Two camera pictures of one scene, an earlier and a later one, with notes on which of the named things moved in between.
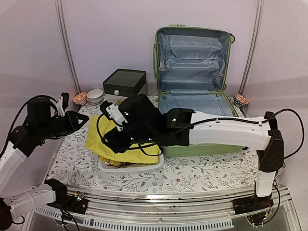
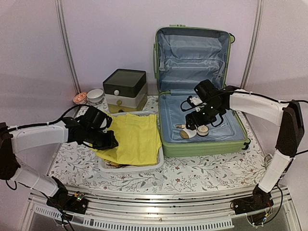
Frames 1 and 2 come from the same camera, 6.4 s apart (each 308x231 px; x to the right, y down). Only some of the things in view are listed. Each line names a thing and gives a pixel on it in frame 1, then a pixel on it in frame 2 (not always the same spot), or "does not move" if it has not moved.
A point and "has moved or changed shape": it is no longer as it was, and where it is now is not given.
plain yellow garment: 98,126 has moved or changed shape
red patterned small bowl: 80,98 does not move
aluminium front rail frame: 164,209 does not move
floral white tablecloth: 76,165 does not move
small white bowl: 95,96 does not move
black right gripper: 114,142 → 189,120
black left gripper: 73,117 → 109,144
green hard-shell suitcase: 191,67 does not move
